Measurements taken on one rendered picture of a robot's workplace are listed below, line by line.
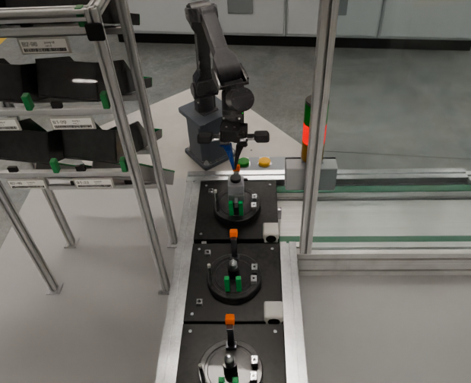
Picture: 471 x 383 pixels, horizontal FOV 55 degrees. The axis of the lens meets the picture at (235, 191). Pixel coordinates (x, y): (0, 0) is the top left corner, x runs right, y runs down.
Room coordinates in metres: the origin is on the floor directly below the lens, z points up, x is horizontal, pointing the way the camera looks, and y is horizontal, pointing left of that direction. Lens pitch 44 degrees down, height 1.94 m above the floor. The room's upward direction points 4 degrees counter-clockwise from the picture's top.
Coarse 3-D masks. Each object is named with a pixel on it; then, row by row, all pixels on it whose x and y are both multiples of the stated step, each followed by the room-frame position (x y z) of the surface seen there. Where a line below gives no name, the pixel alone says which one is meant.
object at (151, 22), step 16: (128, 0) 4.12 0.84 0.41; (144, 0) 4.09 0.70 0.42; (160, 0) 4.07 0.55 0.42; (176, 0) 4.04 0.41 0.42; (192, 0) 4.01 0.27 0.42; (144, 16) 4.10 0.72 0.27; (160, 16) 4.07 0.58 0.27; (176, 16) 4.04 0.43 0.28; (144, 32) 4.12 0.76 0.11; (160, 32) 4.09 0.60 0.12; (176, 32) 4.06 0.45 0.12; (192, 32) 4.02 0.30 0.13
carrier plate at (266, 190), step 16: (256, 192) 0.99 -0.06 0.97; (272, 192) 0.99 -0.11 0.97; (208, 208) 0.94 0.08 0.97; (272, 208) 0.92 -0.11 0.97; (208, 224) 0.88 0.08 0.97; (224, 224) 0.87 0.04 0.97; (256, 224) 0.86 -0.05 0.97; (208, 240) 0.82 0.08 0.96; (224, 240) 0.82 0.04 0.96; (240, 240) 0.81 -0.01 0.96; (256, 240) 0.81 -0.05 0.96
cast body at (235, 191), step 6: (234, 174) 0.95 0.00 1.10; (228, 180) 0.93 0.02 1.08; (234, 180) 0.92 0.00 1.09; (240, 180) 0.93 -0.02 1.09; (228, 186) 0.91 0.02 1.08; (234, 186) 0.91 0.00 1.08; (240, 186) 0.91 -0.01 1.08; (228, 192) 0.91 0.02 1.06; (234, 192) 0.91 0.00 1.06; (240, 192) 0.91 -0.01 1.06; (234, 198) 0.90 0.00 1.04; (240, 198) 0.90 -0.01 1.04; (234, 204) 0.88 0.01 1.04
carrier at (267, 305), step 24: (192, 264) 0.74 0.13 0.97; (216, 264) 0.72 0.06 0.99; (240, 264) 0.71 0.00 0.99; (264, 264) 0.72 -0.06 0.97; (192, 288) 0.66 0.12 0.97; (216, 288) 0.64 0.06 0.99; (240, 288) 0.63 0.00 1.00; (264, 288) 0.65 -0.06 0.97; (192, 312) 0.59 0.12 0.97; (216, 312) 0.59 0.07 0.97; (240, 312) 0.58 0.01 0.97; (264, 312) 0.57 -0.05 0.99
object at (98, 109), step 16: (0, 32) 0.75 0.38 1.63; (16, 32) 0.74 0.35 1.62; (32, 32) 0.74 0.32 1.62; (48, 32) 0.74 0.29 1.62; (64, 32) 0.74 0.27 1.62; (80, 32) 0.74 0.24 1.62; (112, 32) 0.91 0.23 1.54; (128, 96) 0.91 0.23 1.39; (0, 112) 0.75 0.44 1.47; (16, 112) 0.75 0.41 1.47; (32, 112) 0.75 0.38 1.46; (48, 112) 0.74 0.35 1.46; (64, 112) 0.74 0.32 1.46; (80, 112) 0.74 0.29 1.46; (96, 112) 0.74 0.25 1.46; (0, 176) 0.76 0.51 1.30; (16, 176) 0.75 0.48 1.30; (32, 176) 0.75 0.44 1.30; (48, 176) 0.75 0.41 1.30; (64, 176) 0.75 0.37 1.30; (80, 176) 0.74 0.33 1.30
